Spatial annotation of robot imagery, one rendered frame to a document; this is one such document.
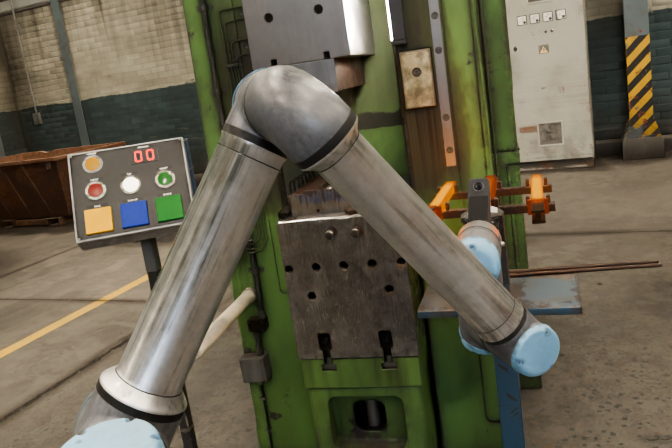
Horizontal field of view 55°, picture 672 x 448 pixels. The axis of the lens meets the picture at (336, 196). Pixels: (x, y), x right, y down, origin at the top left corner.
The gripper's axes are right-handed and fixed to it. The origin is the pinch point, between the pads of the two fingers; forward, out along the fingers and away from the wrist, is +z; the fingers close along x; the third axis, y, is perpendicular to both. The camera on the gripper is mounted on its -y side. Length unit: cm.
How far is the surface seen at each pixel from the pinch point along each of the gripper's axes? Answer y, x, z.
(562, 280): 27.1, 16.5, 22.7
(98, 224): -3, -108, 2
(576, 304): 27.1, 18.8, 5.6
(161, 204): -5, -93, 12
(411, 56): -37, -20, 44
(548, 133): 59, 28, 550
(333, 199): 1, -46, 30
